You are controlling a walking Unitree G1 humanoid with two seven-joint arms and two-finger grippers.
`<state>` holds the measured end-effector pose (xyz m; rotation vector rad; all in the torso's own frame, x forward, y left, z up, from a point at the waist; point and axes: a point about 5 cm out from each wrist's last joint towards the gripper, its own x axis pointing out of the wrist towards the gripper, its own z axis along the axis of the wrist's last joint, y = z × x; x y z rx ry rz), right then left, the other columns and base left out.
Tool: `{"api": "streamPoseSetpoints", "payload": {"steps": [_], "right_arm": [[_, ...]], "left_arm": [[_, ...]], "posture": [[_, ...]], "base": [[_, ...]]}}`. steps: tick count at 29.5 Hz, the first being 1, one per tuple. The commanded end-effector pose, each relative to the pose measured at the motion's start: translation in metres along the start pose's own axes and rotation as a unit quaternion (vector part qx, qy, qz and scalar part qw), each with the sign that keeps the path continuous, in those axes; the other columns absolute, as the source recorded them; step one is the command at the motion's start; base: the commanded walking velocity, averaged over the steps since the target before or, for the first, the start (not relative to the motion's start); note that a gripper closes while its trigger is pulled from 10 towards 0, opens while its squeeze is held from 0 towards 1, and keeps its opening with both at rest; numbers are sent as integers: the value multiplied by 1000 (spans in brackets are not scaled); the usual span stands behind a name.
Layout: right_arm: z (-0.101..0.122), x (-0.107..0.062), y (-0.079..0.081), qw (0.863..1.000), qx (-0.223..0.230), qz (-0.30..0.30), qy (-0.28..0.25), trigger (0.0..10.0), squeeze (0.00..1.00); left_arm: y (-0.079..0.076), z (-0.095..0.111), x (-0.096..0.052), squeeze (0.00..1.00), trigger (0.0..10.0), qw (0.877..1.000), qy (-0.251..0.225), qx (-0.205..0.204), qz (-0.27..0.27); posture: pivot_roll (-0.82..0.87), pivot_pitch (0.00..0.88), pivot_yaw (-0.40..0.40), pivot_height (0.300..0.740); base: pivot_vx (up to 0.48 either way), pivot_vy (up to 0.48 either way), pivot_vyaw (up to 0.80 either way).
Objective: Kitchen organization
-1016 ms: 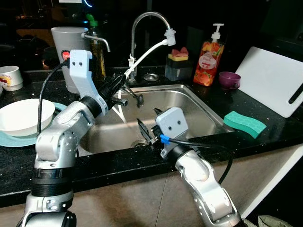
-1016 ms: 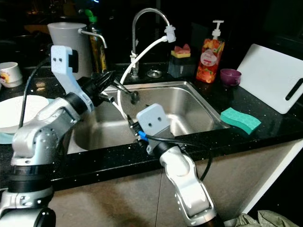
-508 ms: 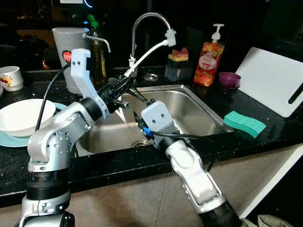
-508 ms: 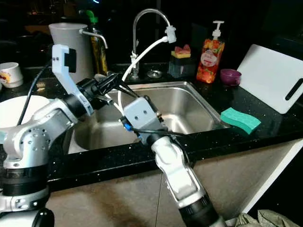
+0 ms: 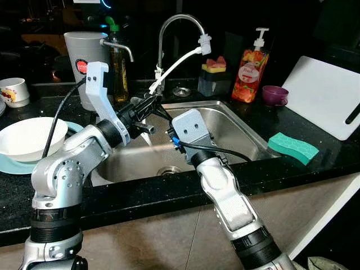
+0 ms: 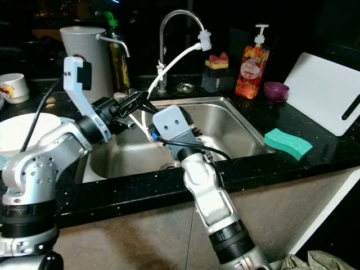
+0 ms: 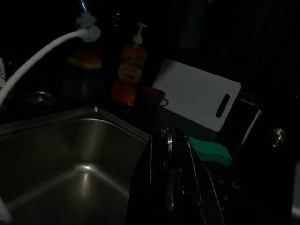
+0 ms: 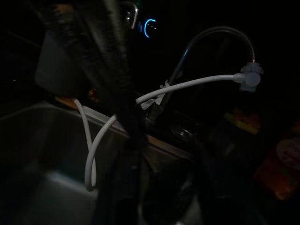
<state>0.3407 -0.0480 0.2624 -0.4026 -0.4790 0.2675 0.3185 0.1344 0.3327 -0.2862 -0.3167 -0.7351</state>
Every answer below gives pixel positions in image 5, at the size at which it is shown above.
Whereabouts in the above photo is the yellow and pink sponge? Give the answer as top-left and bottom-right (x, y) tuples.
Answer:
(202, 56), (227, 74)

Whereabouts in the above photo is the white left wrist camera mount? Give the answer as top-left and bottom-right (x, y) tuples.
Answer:
(84, 61), (131, 146)

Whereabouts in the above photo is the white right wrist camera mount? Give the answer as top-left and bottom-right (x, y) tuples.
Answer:
(170, 109), (213, 155)

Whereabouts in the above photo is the purple cup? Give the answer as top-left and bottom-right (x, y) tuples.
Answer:
(262, 85), (289, 107)

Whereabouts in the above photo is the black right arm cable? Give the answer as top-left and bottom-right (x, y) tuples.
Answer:
(167, 128), (253, 164)

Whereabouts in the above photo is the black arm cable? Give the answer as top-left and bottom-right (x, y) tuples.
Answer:
(42, 78), (88, 159)
(167, 128), (253, 164)

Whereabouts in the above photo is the teal sponge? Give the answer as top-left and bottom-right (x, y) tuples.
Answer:
(268, 132), (320, 166)

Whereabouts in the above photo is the round chrome sink hole cover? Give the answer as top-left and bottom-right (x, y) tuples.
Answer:
(173, 86), (192, 97)

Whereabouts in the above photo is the stainless steel sink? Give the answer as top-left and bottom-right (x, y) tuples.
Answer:
(90, 100), (279, 187)

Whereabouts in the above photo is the white hose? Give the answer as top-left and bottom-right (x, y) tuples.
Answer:
(138, 48), (202, 148)

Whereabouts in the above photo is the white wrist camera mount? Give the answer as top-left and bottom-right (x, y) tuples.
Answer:
(84, 61), (131, 146)
(170, 109), (213, 155)

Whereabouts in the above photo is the green cloth on floor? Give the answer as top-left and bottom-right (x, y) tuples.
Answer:
(307, 256), (349, 270)

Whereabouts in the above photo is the white printed mug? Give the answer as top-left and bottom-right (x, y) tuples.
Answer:
(0, 78), (30, 108)

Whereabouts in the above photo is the white cutting board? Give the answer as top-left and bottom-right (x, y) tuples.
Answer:
(281, 55), (360, 141)

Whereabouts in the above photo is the white faucet diverter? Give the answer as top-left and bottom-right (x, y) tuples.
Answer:
(198, 34), (213, 56)

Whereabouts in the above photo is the white bowl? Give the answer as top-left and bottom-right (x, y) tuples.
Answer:
(0, 117), (68, 163)

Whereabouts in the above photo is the orange dish soap pump bottle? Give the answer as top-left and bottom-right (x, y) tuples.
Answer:
(232, 28), (271, 104)

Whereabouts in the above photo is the dark grey sponge holder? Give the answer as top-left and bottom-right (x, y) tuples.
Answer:
(197, 69), (232, 97)

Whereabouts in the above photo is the oil bottle with green cap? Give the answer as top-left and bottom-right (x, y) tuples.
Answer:
(106, 17), (129, 104)

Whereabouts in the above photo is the grey water filter jug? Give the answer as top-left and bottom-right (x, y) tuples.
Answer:
(63, 31), (134, 111)

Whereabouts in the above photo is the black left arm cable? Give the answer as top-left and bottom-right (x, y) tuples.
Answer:
(42, 78), (88, 159)

